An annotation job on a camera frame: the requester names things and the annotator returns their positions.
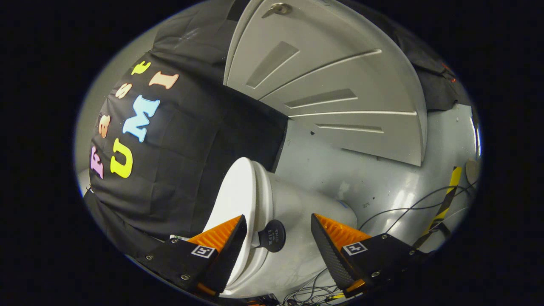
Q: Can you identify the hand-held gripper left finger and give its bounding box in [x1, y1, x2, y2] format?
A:
[136, 215, 248, 297]

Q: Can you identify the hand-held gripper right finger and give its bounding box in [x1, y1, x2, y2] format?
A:
[310, 213, 428, 298]

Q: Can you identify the round black lid handle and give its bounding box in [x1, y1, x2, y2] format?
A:
[257, 219, 286, 253]

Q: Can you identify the white toilet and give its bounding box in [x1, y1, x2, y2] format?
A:
[232, 168, 358, 299]

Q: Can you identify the black backdrop cloth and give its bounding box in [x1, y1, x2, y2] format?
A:
[83, 0, 473, 266]

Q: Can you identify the yellow black striped tape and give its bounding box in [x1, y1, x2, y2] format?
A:
[411, 166, 463, 250]

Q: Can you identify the white drawer cabinet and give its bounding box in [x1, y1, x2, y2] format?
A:
[223, 0, 428, 167]

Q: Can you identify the long black floor cable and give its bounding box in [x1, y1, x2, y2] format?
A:
[358, 181, 479, 232]

